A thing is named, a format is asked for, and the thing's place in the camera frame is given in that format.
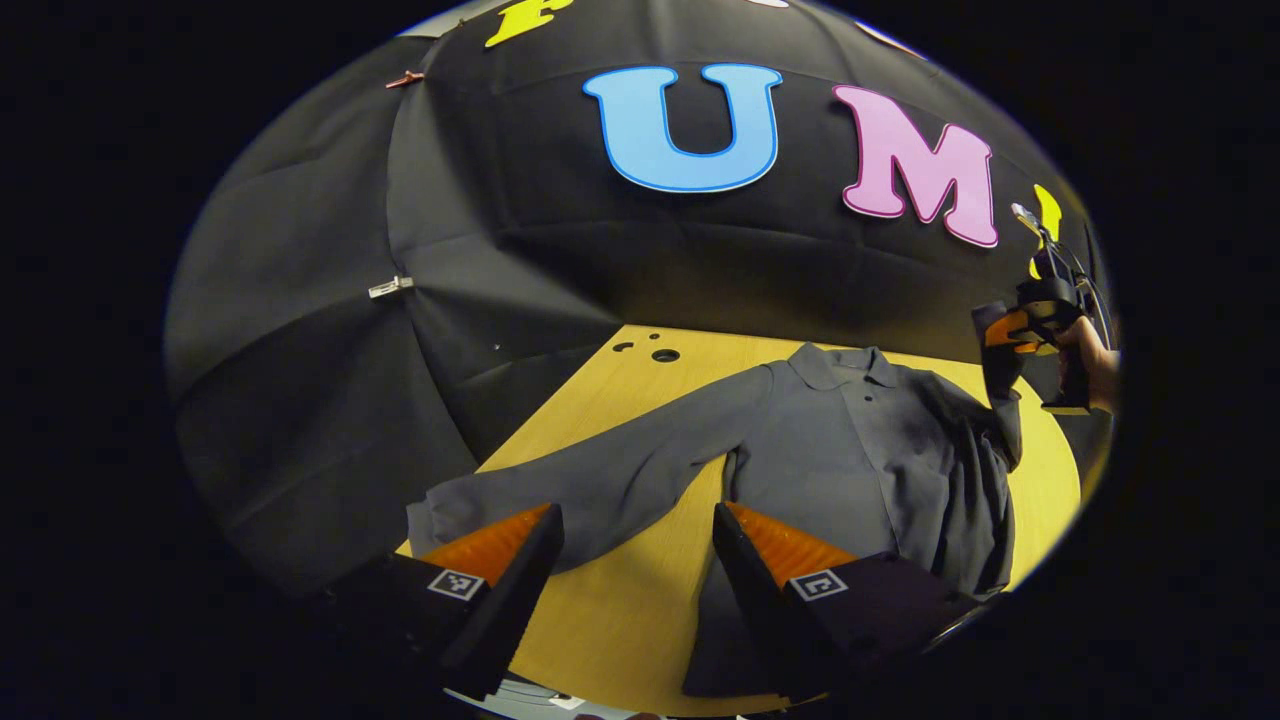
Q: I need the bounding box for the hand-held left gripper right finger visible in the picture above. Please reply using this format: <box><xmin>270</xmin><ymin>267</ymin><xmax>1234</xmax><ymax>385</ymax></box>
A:
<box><xmin>712</xmin><ymin>500</ymin><xmax>986</xmax><ymax>701</ymax></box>

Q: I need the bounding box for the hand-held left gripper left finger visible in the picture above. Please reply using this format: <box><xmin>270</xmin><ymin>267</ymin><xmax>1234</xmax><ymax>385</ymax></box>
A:
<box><xmin>320</xmin><ymin>502</ymin><xmax>566</xmax><ymax>701</ymax></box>

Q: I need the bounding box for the grey long-sleeved shirt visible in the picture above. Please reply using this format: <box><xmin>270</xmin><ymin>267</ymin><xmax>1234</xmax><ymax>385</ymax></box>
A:
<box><xmin>405</xmin><ymin>343</ymin><xmax>1026</xmax><ymax>698</ymax></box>

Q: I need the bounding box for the black backdrop cloth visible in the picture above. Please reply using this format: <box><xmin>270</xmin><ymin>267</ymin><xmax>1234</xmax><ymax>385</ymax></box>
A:
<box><xmin>165</xmin><ymin>0</ymin><xmax>1116</xmax><ymax>601</ymax></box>

